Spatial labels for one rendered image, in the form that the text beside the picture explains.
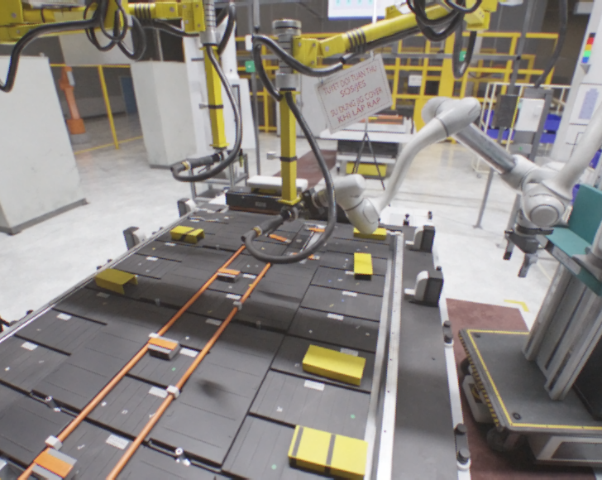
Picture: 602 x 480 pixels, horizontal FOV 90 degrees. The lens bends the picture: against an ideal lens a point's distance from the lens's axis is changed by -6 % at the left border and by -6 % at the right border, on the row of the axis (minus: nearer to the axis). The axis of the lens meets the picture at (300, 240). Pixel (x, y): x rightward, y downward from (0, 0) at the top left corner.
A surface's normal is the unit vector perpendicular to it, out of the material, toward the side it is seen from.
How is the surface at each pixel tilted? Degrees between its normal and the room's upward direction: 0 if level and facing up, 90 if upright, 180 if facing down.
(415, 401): 0
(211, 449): 0
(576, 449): 90
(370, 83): 90
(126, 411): 0
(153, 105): 90
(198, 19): 90
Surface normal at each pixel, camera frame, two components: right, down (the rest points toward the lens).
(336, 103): 0.28, 0.43
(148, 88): -0.29, 0.44
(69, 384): 0.00, -0.89
